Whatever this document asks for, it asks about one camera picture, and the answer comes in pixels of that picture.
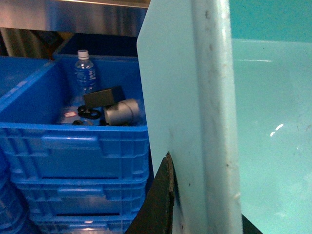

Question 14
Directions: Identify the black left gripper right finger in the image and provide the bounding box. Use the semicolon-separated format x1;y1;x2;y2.
242;215;262;234

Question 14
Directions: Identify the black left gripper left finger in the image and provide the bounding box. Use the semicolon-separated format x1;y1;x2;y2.
126;152;176;234

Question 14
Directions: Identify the light teal plastic tray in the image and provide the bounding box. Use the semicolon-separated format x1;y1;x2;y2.
137;0;312;234

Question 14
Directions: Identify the blue crate lower stacked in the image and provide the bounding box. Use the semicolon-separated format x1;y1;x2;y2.
11;176;148;234

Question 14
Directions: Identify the silver cylindrical motor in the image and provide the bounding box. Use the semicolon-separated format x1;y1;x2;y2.
104;98;141;126

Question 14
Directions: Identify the black rectangular box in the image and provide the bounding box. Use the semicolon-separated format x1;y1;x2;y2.
83;86;125;109

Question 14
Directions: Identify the blue crate with items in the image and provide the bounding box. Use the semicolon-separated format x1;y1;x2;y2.
0;56;149;181

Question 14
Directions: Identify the clear plastic water bottle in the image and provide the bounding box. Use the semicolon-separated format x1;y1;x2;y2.
75;50;98;96

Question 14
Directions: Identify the stainless steel shelf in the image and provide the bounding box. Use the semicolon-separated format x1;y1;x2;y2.
0;0;150;37

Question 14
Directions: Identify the black rubber ring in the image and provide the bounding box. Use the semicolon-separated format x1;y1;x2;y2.
77;105;101;119

